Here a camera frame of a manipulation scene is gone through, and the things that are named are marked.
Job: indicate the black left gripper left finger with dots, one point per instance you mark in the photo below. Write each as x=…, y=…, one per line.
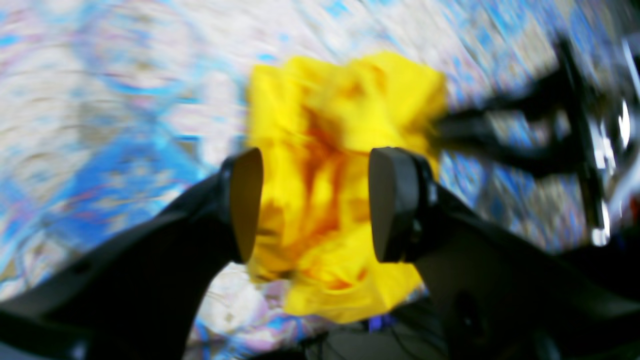
x=136, y=296

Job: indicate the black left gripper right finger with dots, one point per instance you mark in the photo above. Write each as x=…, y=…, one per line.
x=496, y=296

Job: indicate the yellow T-shirt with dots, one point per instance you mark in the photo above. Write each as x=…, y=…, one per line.
x=316, y=123

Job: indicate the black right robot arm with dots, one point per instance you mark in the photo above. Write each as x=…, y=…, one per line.
x=561, y=123

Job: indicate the patterned blue tile tablecloth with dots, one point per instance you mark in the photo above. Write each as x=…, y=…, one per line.
x=112, y=109

